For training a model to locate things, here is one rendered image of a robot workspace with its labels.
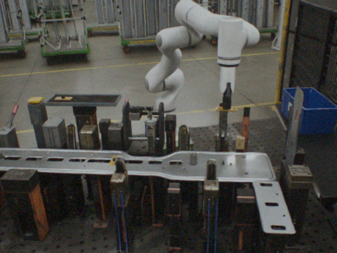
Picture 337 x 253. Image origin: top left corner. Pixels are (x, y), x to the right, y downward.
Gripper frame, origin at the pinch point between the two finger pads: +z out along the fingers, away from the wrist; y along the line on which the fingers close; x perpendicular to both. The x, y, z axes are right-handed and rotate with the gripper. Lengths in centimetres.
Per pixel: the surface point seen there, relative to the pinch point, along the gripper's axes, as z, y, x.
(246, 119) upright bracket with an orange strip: 13.5, -14.8, 10.4
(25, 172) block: 25, 16, -79
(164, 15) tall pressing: 54, -732, -101
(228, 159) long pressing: 27.5, -3.4, 2.3
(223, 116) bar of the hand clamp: 12.4, -15.2, 0.1
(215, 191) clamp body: 24.0, 24.9, -4.3
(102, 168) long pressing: 28, 7, -50
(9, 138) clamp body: 25, -14, -102
